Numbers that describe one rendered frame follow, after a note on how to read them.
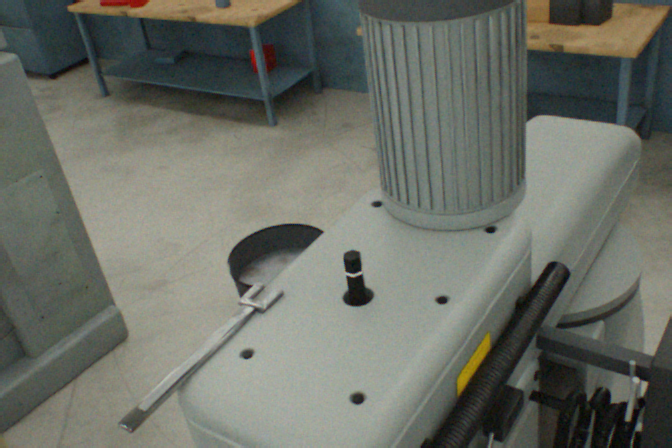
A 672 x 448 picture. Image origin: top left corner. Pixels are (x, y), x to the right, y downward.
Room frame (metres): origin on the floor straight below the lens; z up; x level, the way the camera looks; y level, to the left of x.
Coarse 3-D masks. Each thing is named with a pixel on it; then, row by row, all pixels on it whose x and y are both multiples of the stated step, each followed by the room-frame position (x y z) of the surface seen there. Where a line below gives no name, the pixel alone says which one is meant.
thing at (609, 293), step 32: (608, 256) 1.07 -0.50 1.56; (640, 256) 1.05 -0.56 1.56; (608, 288) 0.98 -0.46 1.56; (576, 320) 0.93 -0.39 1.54; (608, 320) 0.95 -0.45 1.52; (640, 320) 1.06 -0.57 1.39; (544, 352) 0.90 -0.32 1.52; (544, 384) 0.89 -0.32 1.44; (576, 384) 0.86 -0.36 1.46; (608, 384) 0.91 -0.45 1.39; (640, 384) 1.11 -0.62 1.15; (544, 416) 0.89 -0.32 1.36; (576, 416) 0.86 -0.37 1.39
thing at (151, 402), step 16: (256, 288) 0.70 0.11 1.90; (240, 304) 0.68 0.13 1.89; (256, 304) 0.67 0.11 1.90; (272, 304) 0.68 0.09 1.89; (240, 320) 0.65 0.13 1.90; (224, 336) 0.63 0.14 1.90; (192, 352) 0.61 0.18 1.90; (208, 352) 0.60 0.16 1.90; (176, 368) 0.59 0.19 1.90; (192, 368) 0.58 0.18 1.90; (160, 384) 0.57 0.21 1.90; (176, 384) 0.56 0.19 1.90; (144, 400) 0.55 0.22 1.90; (160, 400) 0.54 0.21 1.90; (128, 416) 0.53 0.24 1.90; (144, 416) 0.52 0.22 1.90
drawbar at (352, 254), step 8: (344, 256) 0.67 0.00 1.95; (352, 256) 0.66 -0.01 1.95; (360, 256) 0.66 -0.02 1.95; (344, 264) 0.66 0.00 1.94; (352, 264) 0.66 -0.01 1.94; (360, 264) 0.66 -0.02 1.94; (352, 272) 0.66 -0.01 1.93; (352, 280) 0.66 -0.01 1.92; (360, 280) 0.66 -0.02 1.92; (352, 288) 0.66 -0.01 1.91; (360, 288) 0.66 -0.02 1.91; (352, 296) 0.66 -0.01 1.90; (360, 296) 0.66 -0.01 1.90; (352, 304) 0.66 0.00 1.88; (360, 304) 0.66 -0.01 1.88
